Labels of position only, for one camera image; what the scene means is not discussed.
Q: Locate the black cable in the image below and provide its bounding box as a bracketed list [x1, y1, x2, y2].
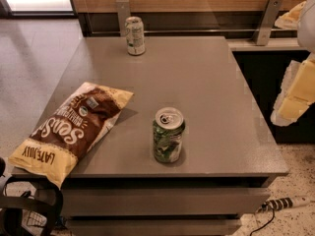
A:
[249, 204, 276, 236]

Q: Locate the left metal bracket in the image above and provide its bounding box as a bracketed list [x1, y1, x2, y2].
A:
[116, 0, 131, 36]

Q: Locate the right metal bracket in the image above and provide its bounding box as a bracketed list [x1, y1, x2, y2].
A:
[253, 0, 283, 46]

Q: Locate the metal rail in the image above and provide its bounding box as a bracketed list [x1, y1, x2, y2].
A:
[91, 29, 297, 35]

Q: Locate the white power strip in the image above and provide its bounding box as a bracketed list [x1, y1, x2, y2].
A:
[258, 196, 311, 212]

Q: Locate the green soda can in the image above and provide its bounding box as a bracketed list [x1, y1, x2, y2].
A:
[153, 107, 185, 163]

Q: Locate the metal bracket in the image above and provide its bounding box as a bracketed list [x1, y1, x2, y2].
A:
[253, 0, 283, 46]
[116, 0, 131, 36]

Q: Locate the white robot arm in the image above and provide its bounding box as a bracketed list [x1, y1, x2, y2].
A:
[270, 0, 315, 127]

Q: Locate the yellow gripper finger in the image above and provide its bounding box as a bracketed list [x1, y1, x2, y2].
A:
[275, 1, 306, 30]
[270, 53, 315, 127]

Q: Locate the brown yellow chip bag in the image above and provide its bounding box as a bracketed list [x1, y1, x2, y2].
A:
[9, 82, 133, 187]

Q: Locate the grey drawer cabinet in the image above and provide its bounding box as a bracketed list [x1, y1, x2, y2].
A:
[47, 37, 288, 236]

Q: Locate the white 7up can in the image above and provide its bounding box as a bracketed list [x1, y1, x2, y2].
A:
[125, 17, 146, 55]

